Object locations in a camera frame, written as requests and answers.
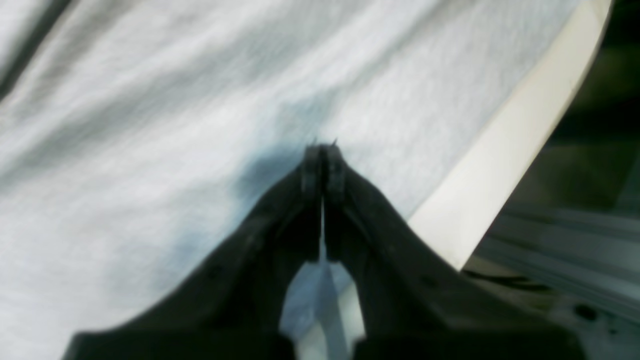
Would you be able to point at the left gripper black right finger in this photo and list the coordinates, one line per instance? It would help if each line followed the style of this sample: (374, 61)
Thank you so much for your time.
(416, 306)

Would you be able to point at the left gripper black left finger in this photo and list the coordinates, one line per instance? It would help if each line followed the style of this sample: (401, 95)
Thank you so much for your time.
(230, 306)

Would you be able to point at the grey t-shirt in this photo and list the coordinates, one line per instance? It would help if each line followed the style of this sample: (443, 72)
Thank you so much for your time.
(142, 131)

